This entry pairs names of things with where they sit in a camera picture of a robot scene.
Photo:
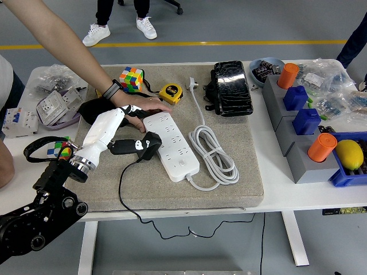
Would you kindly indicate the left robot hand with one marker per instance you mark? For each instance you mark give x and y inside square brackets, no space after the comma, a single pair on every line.
[100,129]

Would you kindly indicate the person's left hand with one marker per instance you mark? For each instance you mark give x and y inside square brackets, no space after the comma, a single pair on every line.
[137,101]

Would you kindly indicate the black plug adapter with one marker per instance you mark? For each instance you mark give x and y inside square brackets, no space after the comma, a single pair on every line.
[153,143]

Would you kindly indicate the white power strip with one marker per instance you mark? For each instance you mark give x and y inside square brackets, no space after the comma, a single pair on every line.
[177,154]

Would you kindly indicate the person's left forearm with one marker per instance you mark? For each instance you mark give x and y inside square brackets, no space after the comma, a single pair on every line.
[57,37]

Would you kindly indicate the person's right forearm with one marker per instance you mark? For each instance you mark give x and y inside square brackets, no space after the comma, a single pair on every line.
[5,166]

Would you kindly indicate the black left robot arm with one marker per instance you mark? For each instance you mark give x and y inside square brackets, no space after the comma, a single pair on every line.
[43,217]

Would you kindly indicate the black cloth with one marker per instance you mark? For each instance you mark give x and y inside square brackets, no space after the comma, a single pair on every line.
[89,110]

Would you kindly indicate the large colourful puzzle cube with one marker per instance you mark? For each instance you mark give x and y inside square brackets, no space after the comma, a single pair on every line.
[130,78]

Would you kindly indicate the black wristband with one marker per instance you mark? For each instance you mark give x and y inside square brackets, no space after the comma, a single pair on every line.
[110,89]

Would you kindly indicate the white socket block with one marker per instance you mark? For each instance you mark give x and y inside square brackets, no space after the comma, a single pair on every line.
[73,98]

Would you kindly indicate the small metal bit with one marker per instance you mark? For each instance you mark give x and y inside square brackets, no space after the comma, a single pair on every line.
[82,88]

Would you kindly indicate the small colourful puzzle cube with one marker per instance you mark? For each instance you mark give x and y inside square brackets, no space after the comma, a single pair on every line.
[54,149]

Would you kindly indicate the white table leg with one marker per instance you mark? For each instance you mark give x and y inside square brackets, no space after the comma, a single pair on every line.
[87,246]
[295,240]

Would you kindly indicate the black table control panel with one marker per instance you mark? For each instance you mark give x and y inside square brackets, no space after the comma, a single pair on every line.
[344,211]

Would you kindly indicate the clear bag of metal parts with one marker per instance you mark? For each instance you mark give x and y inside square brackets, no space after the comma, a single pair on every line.
[51,77]

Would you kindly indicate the person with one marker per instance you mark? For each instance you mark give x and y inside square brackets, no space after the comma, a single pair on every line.
[5,80]
[96,33]
[355,43]

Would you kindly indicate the white circuit breaker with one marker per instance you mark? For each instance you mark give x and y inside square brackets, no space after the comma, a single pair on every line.
[17,121]

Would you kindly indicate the blue storage bin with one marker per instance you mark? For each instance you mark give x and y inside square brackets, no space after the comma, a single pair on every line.
[344,179]

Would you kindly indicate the black glossy case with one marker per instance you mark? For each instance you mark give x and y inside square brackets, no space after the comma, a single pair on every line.
[232,86]

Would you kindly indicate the grey-brown mat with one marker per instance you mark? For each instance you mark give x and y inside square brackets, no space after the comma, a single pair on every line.
[172,197]

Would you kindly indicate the grey holder block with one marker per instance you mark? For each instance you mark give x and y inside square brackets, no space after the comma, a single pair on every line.
[285,134]
[312,172]
[272,100]

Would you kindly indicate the small metal clip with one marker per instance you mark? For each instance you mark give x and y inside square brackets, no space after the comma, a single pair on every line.
[255,87]

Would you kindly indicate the yellow lemon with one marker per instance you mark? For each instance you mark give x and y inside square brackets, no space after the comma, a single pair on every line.
[349,154]

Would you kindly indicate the blue bowl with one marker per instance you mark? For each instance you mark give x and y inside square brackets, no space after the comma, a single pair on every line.
[255,76]

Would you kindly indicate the orange cylinder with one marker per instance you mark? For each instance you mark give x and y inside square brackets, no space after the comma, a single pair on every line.
[322,147]
[287,76]

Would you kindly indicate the blue block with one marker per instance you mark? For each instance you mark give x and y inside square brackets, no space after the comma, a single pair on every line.
[295,98]
[306,121]

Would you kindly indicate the clear bag of components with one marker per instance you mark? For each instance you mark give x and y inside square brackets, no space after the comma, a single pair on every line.
[329,74]
[344,103]

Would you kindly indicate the white wall socket panel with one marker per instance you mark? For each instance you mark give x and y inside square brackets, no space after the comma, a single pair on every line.
[51,107]

